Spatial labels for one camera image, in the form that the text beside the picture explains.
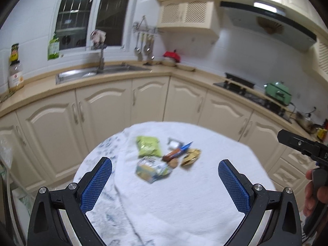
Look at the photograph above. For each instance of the pink cloth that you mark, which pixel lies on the pink cloth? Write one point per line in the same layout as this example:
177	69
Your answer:
98	35

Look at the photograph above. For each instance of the cream lattice wall cabinet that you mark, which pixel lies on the cream lattice wall cabinet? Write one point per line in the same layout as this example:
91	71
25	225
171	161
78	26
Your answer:
187	12

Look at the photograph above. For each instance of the person's right hand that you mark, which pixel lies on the person's right hand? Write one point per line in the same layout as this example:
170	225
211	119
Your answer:
310	197

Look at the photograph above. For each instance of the dark kitchen window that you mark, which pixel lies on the dark kitchen window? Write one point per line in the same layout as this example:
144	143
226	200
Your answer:
112	12

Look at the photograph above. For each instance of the grey range hood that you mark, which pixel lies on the grey range hood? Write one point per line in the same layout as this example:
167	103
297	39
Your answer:
269	28

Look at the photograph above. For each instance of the black stove splash guard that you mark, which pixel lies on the black stove splash guard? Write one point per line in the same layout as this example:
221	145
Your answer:
239	79

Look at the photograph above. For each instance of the red pot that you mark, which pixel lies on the red pot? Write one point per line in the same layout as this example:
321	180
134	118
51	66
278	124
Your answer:
171	55

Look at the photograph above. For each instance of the steel pot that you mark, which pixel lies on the steel pot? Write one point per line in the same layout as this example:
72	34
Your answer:
306	123

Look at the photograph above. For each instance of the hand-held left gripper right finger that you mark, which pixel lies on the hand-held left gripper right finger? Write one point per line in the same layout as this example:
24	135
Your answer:
233	184

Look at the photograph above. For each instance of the steel skimmer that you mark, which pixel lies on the steel skimmer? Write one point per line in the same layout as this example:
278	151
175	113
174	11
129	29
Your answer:
152	53

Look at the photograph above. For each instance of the cream kitchen base cabinets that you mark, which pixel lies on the cream kitchen base cabinets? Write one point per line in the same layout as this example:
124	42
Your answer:
102	112

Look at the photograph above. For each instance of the white tablecloth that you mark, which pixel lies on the white tablecloth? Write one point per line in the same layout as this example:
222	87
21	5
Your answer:
179	210

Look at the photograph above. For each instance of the yellow label sauce bottle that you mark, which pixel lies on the yellow label sauce bottle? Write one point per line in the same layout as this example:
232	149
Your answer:
14	53

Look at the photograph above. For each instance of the steel ladle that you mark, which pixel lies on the steel ladle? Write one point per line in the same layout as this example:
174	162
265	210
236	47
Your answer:
138	51

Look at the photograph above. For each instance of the green snack packet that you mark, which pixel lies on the green snack packet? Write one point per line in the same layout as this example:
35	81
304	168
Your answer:
150	146

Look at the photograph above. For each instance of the brown blue snack bar wrapper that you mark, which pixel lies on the brown blue snack bar wrapper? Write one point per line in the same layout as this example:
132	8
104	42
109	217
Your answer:
174	153

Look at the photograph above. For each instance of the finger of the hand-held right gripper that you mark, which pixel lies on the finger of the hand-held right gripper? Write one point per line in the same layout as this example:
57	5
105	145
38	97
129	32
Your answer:
292	139

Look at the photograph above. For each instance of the round brown cookie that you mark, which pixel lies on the round brown cookie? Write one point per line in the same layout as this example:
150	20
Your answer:
173	163

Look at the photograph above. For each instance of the green dish soap bottle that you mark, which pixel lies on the green dish soap bottle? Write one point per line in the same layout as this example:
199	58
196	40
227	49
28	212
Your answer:
53	48

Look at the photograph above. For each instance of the golden yellow wrapper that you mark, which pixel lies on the golden yellow wrapper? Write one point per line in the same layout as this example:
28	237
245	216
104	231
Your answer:
191	157

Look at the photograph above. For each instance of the steel spatula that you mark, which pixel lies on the steel spatula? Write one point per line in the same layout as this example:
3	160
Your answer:
147	48

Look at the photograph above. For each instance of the black gas stove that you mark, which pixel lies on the black gas stove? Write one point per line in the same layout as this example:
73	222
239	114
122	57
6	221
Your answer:
238	89

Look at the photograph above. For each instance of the clear plastic jar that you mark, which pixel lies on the clear plastic jar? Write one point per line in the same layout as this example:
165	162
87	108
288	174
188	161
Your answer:
16	76

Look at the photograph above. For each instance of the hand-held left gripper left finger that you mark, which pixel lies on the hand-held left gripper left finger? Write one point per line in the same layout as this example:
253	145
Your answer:
97	184

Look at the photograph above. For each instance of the steel faucet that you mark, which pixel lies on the steel faucet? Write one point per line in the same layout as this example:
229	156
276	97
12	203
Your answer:
101	59

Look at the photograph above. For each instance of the beige kitchen countertop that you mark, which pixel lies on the beige kitchen countertop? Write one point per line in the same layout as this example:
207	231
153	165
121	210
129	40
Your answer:
38	87

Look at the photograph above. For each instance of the green electric cooker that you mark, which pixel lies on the green electric cooker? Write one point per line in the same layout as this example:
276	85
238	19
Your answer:
278	93

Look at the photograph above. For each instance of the clear plastic bag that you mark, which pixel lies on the clear plastic bag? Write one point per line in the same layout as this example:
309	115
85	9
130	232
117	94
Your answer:
5	151

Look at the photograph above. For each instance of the yellow seasoning container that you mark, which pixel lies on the yellow seasoning container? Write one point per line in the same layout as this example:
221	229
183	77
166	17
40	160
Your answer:
322	132

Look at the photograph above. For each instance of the small white wrapper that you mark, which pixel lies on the small white wrapper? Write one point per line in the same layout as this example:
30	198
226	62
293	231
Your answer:
174	142

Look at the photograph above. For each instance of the steel sink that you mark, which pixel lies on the steel sink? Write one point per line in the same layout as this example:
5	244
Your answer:
82	75

